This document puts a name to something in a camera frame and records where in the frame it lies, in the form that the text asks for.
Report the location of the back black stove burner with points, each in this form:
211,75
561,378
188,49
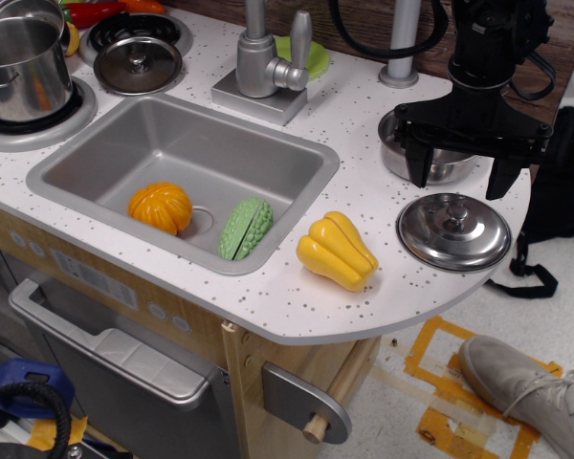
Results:
125,25

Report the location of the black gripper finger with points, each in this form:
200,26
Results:
503,174
419,157

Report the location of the grey towel peg bracket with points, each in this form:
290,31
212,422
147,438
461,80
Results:
318,414

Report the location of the red toy pepper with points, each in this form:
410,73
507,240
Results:
85,15

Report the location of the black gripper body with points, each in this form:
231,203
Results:
473,122

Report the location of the steel lid on burner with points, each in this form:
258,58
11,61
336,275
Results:
137,66

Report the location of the large steel pot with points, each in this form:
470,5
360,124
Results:
34,80

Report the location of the grey suede shoe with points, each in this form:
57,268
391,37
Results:
521,389

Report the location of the green toy bitter melon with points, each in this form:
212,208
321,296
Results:
247,225

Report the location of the shiny steel lid front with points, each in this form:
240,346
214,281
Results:
454,233

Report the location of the blue clamp tool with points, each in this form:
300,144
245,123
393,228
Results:
34,389

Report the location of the yellow toy fruit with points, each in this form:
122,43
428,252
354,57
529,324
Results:
73,39

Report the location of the grey support pole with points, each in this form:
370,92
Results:
399,73

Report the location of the green toy plate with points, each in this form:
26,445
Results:
318,59

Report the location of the black backpack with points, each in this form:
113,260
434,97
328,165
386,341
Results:
551,210

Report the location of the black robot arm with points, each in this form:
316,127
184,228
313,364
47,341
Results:
492,39

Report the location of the wooden toy kitchen cabinet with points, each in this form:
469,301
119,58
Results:
57,265

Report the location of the yellow toy bell pepper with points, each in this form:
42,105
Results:
334,248

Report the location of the grey toy dishwasher door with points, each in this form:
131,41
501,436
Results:
150,396

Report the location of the orange toy vegetable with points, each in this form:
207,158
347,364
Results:
144,6

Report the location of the grey toy sink basin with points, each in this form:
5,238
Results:
217,159

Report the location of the orange toy pumpkin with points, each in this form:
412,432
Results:
163,206

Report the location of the front grey stove burner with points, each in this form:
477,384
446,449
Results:
14,143

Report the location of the silver toy faucet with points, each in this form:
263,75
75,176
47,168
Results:
263,84

